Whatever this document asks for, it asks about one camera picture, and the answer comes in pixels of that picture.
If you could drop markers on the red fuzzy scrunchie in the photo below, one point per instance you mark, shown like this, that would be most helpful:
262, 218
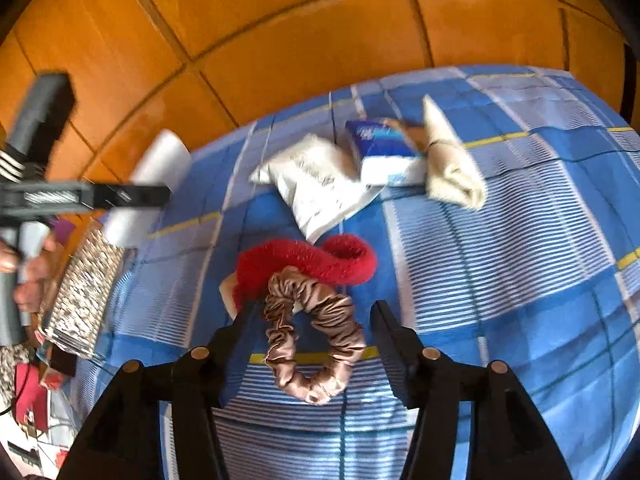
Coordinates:
343, 260

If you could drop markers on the silver ornate tissue box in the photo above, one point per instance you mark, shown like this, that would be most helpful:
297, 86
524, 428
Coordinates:
77, 319

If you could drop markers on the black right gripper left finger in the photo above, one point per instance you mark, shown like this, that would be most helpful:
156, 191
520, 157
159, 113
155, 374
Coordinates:
120, 438

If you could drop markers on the blue plaid tablecloth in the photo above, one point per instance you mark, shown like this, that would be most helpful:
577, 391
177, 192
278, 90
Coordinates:
544, 277

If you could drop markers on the white tissue in box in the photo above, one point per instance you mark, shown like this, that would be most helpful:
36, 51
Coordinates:
156, 178

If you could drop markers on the beige cloth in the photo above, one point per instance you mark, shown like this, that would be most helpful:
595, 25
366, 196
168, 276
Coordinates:
452, 175

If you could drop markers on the white plastic packet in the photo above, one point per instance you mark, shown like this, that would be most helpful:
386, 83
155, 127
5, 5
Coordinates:
318, 181

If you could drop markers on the brown satin scrunchie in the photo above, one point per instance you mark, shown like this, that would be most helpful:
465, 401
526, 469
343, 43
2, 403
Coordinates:
331, 314

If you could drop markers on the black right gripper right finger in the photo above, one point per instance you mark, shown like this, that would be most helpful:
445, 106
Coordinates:
509, 438

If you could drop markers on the blue tissue pack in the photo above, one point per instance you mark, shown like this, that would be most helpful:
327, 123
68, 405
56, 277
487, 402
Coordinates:
384, 154

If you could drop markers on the person's left hand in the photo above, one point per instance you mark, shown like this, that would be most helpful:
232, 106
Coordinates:
39, 274

